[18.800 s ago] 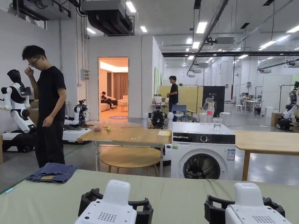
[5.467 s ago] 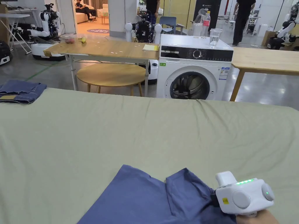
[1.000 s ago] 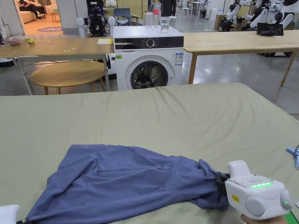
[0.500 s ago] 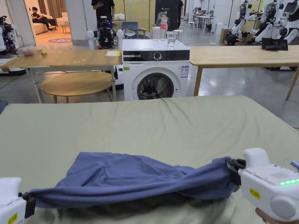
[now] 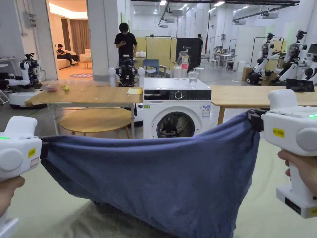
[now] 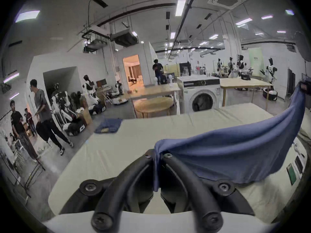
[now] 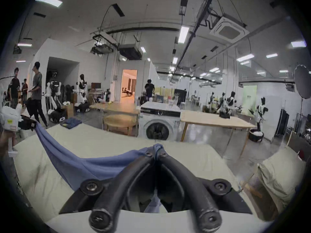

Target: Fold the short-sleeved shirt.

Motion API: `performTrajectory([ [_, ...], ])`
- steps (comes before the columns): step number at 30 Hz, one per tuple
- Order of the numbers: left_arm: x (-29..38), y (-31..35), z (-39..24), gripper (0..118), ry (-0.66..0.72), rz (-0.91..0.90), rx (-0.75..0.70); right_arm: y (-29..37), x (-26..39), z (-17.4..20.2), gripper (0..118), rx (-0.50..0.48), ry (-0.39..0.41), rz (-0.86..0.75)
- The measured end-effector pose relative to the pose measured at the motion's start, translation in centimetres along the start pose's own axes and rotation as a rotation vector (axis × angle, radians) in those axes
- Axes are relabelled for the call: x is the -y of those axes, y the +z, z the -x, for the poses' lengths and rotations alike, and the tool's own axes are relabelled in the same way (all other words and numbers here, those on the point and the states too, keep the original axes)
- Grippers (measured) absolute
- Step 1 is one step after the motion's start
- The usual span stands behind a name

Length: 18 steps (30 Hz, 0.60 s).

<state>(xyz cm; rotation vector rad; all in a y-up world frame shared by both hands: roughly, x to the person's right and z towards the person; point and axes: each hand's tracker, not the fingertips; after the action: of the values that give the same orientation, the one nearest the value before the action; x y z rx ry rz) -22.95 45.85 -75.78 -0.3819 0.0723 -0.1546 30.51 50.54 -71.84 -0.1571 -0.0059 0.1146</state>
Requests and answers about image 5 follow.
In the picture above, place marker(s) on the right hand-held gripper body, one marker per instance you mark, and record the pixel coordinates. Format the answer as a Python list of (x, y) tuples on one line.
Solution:
[(292, 129)]

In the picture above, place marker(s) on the round purple rug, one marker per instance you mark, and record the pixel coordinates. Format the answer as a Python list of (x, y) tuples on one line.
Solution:
[(81, 75)]

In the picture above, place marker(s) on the beige sofa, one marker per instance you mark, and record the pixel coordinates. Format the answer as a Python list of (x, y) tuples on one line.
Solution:
[(87, 53)]

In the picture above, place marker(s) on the dark blue shirt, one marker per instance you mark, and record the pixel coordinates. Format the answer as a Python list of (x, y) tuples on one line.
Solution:
[(148, 178)]

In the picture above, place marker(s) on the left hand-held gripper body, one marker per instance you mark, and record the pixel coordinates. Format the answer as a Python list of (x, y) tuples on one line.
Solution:
[(19, 146)]

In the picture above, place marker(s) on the grey wall electrical box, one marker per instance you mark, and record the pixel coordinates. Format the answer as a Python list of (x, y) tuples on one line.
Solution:
[(30, 20)]

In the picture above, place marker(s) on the cardboard carton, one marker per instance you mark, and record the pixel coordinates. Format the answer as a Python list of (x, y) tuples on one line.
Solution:
[(246, 74)]

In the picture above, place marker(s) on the person's left hand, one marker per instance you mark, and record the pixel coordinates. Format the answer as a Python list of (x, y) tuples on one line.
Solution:
[(8, 191)]

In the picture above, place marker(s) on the white desk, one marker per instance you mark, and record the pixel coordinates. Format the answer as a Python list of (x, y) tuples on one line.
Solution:
[(224, 56)]

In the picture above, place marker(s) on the person's right hand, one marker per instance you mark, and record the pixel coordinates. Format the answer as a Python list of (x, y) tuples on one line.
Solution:
[(308, 173)]

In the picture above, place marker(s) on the bed with pale green sheet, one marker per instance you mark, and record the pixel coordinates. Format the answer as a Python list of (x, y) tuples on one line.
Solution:
[(37, 200)]

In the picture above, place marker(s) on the white washing machine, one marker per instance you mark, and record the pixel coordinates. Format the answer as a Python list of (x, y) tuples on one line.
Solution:
[(151, 116)]

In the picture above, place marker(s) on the white humanoid robot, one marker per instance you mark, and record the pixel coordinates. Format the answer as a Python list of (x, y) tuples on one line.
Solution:
[(312, 67), (127, 72), (263, 59), (293, 57), (27, 74)]

